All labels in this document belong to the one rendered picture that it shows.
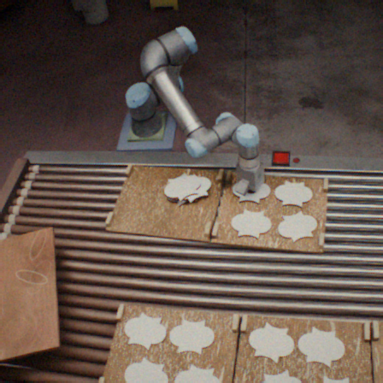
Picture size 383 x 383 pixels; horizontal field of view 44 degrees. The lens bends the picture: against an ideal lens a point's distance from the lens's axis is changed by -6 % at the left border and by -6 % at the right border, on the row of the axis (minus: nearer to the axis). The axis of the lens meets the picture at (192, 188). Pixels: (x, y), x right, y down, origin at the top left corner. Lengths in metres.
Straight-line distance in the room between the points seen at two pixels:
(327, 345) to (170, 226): 0.74
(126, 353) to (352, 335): 0.73
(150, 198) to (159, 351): 0.67
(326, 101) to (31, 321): 2.88
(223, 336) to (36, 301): 0.64
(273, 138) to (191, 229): 1.80
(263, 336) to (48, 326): 0.70
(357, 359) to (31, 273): 1.13
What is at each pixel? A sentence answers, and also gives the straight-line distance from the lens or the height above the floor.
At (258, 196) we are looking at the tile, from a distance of 1.93.
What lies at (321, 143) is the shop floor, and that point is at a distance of 3.54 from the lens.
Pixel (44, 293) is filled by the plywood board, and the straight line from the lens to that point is 1.74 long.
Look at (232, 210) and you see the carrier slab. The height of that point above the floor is 0.94.
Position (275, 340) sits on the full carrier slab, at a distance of 1.60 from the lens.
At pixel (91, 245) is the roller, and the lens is 1.95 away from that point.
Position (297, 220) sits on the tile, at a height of 0.95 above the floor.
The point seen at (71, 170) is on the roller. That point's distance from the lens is 2.27.
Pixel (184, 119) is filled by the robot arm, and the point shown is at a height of 1.28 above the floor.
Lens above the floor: 2.41
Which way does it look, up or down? 47 degrees down
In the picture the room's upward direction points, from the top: 11 degrees counter-clockwise
